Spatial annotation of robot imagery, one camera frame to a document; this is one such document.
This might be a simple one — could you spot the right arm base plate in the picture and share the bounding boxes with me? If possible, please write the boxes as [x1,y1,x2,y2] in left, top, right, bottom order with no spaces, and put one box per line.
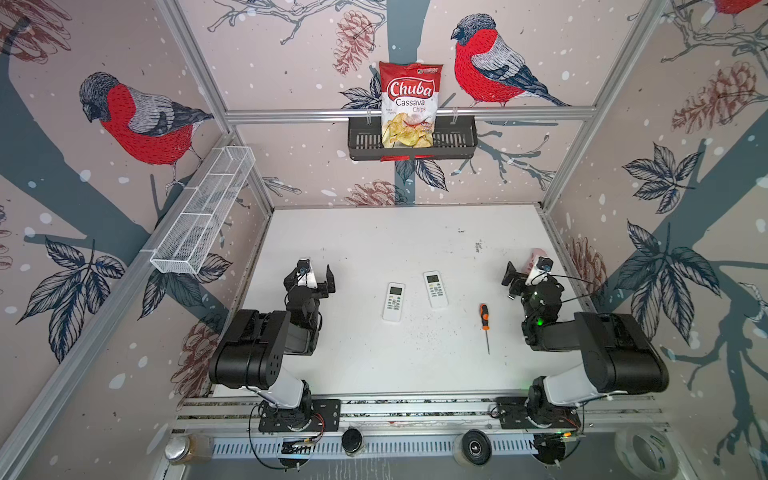
[489,396,582,430]

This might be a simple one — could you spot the clear tape roll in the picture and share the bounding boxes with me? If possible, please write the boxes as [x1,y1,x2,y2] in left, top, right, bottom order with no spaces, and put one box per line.
[614,425,679,479]

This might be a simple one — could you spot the black wall basket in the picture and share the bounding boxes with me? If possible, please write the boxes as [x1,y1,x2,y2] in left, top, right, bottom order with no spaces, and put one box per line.
[347,116,478,161]

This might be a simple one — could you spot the pink handled brush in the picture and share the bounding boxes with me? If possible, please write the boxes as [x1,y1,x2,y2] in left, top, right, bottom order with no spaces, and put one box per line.
[522,248,548,274]

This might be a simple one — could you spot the orange black screwdriver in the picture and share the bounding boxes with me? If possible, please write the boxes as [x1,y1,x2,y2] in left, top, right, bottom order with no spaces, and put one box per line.
[479,304,490,353]

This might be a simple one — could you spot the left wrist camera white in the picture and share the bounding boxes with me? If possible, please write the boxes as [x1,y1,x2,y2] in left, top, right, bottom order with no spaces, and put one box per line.
[297,259,317,289]

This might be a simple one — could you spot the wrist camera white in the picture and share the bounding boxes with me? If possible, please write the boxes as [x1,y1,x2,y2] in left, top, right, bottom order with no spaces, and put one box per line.
[297,259,317,289]
[526,255,553,285]

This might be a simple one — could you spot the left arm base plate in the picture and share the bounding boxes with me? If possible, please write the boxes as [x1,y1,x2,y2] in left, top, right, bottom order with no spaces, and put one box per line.
[257,399,341,433]

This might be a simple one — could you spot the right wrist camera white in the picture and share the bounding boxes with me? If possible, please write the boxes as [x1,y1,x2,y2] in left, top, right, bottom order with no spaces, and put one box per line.
[526,255,553,285]

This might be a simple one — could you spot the aluminium front rail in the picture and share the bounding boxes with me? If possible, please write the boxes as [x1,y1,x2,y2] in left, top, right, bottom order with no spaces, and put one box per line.
[168,393,669,460]

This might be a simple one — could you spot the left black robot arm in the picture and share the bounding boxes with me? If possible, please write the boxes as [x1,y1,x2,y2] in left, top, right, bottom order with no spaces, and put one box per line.
[209,259,341,434]

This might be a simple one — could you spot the glass jar with lid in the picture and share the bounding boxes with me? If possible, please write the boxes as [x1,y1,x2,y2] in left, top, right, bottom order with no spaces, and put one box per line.
[164,434,214,465]

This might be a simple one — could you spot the white wire mesh shelf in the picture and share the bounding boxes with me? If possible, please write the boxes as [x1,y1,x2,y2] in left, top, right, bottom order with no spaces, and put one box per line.
[150,146,255,275]

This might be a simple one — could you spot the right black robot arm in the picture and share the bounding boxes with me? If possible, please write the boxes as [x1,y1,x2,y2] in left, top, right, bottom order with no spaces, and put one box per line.
[501,256,669,428]

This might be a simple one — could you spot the black round knob left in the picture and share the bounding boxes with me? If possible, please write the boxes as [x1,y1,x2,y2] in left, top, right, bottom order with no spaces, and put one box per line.
[341,428,365,457]

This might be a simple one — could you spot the Chuba cassava chips bag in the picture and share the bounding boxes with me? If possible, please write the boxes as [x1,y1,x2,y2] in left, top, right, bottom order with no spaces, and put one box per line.
[379,62,442,148]

